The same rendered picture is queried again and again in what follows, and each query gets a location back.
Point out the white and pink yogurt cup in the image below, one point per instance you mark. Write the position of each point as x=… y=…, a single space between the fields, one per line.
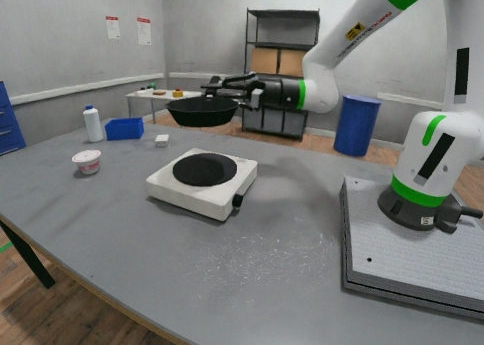
x=87 y=161

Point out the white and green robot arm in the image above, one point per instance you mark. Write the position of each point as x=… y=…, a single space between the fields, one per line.
x=438 y=144

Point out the blue open bin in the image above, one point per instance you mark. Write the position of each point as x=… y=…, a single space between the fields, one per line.
x=121 y=129

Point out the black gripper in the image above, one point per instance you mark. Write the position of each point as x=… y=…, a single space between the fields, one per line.
x=272 y=89

